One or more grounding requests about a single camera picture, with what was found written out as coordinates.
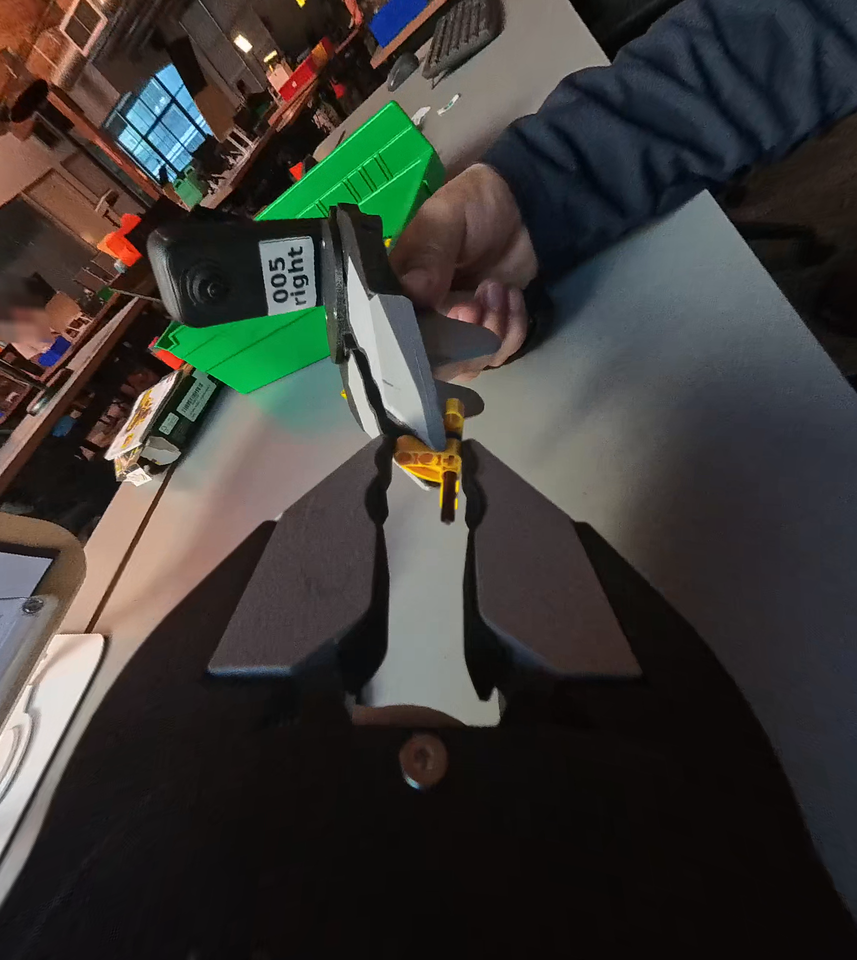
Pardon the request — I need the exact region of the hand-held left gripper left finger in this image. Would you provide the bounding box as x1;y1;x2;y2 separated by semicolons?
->
207;438;394;700

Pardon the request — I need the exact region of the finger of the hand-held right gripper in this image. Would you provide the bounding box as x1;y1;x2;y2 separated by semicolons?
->
344;253;451;453
340;352;388;440

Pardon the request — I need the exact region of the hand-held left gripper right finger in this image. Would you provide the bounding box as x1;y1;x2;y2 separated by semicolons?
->
461;439;643;702

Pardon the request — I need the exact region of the yellow curved lego piece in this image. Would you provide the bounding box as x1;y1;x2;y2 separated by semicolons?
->
393;399;469;524

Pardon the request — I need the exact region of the person's right forearm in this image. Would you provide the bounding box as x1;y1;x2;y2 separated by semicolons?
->
482;0;857;282

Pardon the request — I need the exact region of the black cardboard lego box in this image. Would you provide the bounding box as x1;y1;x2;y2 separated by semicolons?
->
104;367;221;481

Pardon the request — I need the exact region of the lego instruction booklet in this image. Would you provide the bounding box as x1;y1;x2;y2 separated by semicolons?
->
109;375;175;468

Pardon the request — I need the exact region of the person's right hand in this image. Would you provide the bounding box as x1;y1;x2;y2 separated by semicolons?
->
389;161;540;382

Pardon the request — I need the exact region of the green plastic bin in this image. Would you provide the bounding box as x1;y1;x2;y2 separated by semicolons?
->
151;101;446;395

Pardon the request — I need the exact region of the large paned window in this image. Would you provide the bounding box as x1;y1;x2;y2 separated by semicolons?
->
107;63;214;180

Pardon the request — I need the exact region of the red storage bin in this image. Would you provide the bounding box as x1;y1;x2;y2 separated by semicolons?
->
278;56;326;96

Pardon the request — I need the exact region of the wooden document stand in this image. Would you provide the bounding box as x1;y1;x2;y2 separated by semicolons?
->
0;501;109;860

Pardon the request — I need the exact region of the small blue storage bin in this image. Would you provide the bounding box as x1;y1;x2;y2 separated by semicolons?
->
368;0;430;45

